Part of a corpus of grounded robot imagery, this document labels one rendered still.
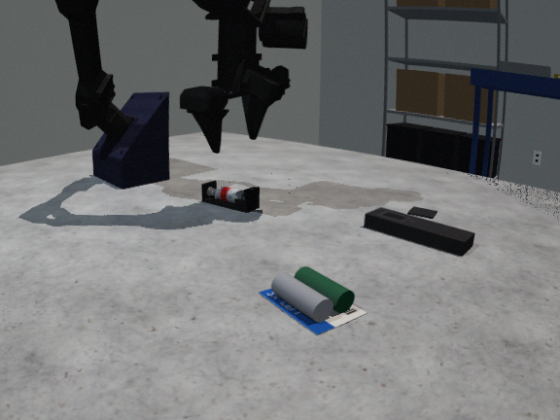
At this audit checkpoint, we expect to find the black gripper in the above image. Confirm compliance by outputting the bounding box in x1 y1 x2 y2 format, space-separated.
180 48 272 154

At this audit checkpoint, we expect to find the dark grey flat rectangular piece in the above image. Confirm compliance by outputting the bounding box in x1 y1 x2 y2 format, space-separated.
407 206 438 219

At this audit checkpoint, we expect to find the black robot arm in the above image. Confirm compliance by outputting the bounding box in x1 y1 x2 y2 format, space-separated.
55 0 308 143

